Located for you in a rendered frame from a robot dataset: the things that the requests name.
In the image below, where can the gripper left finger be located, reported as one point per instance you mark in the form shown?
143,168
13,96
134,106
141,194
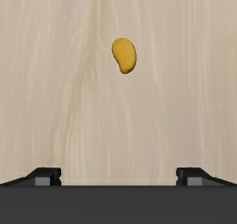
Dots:
46,176

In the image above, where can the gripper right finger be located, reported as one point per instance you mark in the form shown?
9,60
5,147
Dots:
190,176

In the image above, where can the yellow mango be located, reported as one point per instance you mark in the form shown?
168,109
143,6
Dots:
124,55

